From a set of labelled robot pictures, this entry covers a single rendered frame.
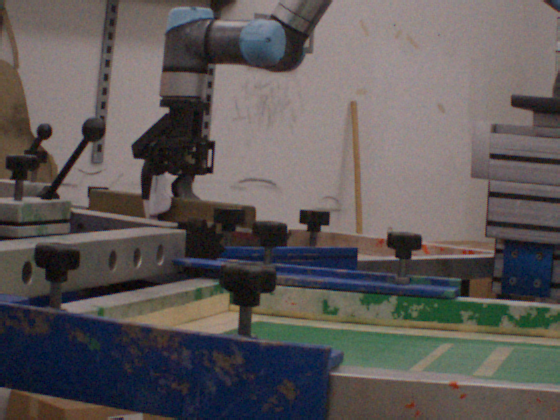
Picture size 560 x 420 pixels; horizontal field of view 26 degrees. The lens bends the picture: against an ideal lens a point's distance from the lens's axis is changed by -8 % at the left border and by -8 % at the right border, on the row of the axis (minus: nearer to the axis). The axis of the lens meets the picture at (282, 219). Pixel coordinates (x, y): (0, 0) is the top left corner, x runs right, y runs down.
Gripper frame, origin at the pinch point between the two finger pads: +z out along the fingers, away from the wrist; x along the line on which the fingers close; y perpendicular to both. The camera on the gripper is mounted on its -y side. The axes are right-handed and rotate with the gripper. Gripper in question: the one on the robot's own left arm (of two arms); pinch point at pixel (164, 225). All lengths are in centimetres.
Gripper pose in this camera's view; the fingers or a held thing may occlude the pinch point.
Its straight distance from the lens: 203.2
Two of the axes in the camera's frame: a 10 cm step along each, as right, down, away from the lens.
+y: 6.8, 0.8, -7.3
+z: -0.7, 10.0, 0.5
